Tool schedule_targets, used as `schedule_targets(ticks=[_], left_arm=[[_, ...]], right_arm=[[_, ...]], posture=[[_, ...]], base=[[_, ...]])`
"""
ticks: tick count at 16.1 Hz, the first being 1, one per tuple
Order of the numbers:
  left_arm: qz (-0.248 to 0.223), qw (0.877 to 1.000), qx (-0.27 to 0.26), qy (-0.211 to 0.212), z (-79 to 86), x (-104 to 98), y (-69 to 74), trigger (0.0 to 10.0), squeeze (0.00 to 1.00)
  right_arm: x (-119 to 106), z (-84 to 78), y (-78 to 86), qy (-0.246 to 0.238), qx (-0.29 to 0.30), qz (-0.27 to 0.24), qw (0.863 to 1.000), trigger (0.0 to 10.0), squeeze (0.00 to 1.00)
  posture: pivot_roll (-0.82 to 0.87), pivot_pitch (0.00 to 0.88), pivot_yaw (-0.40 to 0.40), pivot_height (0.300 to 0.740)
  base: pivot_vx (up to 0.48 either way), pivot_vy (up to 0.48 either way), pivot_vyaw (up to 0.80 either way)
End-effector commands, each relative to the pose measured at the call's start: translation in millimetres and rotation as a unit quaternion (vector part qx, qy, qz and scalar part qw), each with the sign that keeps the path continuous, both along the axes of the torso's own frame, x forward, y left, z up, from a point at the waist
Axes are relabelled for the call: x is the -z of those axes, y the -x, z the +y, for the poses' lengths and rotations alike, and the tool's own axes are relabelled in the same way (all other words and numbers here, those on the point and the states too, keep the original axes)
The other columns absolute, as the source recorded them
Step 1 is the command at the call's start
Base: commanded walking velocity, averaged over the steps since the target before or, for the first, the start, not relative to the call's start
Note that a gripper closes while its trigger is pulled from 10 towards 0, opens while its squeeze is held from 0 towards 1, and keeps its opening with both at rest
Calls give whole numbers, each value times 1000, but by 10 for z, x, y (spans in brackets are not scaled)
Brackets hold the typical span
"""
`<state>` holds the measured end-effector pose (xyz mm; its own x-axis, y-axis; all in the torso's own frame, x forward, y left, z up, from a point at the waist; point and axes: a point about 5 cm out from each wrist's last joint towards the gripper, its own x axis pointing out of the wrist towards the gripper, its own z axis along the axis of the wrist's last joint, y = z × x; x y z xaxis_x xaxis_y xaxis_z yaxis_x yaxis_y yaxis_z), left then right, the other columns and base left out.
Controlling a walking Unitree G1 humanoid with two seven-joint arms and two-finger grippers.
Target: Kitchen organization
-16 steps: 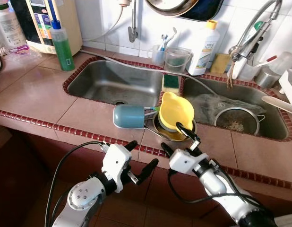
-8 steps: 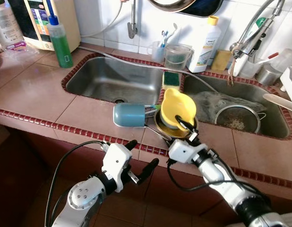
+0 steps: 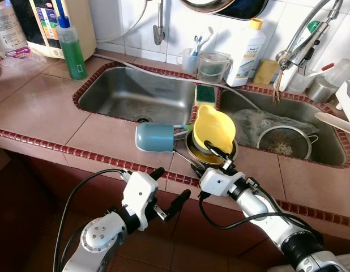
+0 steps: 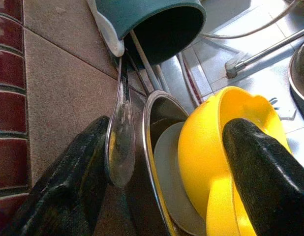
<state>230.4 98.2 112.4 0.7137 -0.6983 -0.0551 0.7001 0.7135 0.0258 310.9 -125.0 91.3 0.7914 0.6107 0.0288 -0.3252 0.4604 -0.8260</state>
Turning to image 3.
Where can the yellow plastic bowl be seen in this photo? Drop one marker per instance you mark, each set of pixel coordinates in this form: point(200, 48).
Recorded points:
point(213, 126)

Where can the blue cup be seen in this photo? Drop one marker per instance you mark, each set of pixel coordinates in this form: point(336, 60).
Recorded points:
point(154, 137)

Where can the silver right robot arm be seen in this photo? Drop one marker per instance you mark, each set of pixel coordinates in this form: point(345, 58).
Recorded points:
point(260, 207)

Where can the steel spoon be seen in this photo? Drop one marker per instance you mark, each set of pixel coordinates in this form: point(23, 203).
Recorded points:
point(186, 157)

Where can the green and white toothbrush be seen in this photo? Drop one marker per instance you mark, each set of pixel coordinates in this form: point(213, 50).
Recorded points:
point(183, 128)

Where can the crumpled clear plastic bag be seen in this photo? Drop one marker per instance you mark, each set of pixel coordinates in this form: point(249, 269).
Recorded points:
point(248, 122)

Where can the green and yellow sponge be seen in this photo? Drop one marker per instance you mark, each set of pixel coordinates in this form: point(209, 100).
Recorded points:
point(205, 94)

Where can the steel strainer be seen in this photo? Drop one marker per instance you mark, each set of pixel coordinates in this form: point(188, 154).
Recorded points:
point(284, 146)

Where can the stainless steel sink basin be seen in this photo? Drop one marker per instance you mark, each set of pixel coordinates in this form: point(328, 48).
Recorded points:
point(124, 93)
point(288, 110)

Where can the clear measuring jug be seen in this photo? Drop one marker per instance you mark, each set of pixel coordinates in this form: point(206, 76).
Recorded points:
point(213, 71)

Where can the clear toothbrush cup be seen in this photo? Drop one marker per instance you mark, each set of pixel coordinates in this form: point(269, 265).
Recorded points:
point(189, 63)

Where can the white bottle yellow cap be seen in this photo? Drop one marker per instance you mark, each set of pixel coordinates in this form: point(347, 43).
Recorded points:
point(246, 56)

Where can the blue toothbrush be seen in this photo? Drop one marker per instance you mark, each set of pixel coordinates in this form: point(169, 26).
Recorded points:
point(197, 45)

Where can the white plastic cup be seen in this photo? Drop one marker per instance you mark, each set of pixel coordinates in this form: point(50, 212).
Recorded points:
point(302, 84)

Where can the wooden spatula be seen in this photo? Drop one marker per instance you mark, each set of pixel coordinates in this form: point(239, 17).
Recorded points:
point(333, 120)

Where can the steel cup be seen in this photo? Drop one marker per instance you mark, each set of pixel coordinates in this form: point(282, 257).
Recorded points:
point(319, 90)

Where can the chrome sink faucet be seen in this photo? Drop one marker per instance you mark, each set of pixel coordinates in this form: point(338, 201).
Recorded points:
point(288, 56)

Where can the white dish rack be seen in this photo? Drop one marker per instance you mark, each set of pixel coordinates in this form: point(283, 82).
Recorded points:
point(348, 99)

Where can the red tipped white utensil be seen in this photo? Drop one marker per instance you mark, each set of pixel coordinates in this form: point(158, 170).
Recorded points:
point(328, 66)

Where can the clear plastic container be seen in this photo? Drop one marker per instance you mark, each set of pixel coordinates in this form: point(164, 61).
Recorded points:
point(342, 71)

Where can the hanging steel wok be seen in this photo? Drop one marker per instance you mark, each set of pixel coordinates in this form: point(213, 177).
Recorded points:
point(206, 4)

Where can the white bottle green cap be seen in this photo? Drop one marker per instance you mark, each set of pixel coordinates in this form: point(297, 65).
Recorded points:
point(311, 37)

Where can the hanging black frying pan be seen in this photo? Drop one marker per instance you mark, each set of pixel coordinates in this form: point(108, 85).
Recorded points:
point(251, 8)

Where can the green dish soap bottle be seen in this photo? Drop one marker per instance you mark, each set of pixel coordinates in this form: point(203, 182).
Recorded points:
point(73, 54)

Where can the cream water ionizer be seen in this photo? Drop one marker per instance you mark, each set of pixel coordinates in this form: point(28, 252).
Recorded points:
point(79, 28)

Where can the clear plastic wrapper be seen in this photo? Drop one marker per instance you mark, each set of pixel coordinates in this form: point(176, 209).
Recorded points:
point(25, 61)

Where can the pink packet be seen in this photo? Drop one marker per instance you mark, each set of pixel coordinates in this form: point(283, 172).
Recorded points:
point(17, 52)

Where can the large white plastic jug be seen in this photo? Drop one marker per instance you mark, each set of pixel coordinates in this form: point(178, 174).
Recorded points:
point(8, 25)

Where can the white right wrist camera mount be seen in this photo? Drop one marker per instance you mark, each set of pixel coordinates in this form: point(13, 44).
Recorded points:
point(220, 182)

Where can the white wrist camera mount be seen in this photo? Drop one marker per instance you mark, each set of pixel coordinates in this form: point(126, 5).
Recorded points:
point(220, 182)
point(138, 195)

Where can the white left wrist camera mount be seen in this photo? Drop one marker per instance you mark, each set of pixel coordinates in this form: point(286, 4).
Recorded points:
point(138, 195)

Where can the grey wall tap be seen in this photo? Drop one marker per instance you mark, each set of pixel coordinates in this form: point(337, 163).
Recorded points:
point(159, 28)

